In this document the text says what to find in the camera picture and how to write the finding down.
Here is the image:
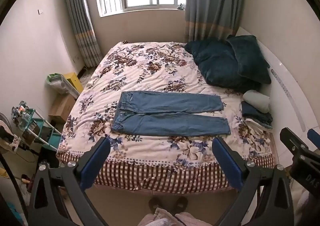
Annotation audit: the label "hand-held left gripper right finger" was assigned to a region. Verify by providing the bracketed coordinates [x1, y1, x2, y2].
[212, 136, 294, 226]

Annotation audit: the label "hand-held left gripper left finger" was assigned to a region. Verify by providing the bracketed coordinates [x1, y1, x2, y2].
[27, 137, 112, 226]

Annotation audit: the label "grey rolled cushion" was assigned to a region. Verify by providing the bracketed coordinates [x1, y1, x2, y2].
[243, 90, 270, 113]

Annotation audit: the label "black slipper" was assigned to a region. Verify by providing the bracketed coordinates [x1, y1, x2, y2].
[175, 196, 188, 213]
[148, 197, 163, 214]

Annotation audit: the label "white headboard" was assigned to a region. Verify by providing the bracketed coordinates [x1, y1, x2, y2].
[235, 26, 320, 151]

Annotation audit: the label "person's right leg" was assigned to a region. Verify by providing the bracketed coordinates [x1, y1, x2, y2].
[175, 212, 213, 226]

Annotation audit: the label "yellow box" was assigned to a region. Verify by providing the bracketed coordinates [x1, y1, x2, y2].
[63, 72, 84, 94]

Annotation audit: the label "teal shelf cart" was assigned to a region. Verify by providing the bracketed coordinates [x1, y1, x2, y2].
[11, 101, 63, 151]

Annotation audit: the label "square teal pillow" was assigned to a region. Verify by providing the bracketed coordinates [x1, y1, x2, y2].
[226, 35, 272, 84]

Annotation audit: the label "folded dark blue clothes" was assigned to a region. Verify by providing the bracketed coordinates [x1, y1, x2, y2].
[241, 101, 273, 127]

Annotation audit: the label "cardboard box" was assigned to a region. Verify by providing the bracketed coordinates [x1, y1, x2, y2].
[49, 94, 77, 122]

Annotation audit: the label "large teal pillow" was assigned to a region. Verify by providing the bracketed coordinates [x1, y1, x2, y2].
[184, 39, 262, 91]

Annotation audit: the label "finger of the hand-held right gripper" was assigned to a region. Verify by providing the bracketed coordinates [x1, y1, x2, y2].
[307, 129, 320, 147]
[279, 128, 310, 159]

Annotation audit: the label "person's leg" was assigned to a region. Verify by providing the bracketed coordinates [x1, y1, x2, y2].
[137, 207, 177, 226]
[175, 212, 213, 226]

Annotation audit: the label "clear plastic bag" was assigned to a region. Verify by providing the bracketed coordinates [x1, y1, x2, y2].
[46, 73, 72, 95]

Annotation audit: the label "floral bed blanket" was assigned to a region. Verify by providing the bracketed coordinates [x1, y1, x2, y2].
[56, 41, 277, 190]

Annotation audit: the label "blue denim pants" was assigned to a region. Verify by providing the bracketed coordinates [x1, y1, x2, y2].
[111, 91, 231, 137]

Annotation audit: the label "person's left leg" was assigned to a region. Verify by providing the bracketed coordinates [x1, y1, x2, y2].
[137, 207, 177, 226]

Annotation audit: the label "folded white cloth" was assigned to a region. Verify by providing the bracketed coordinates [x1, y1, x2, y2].
[244, 118, 273, 130]

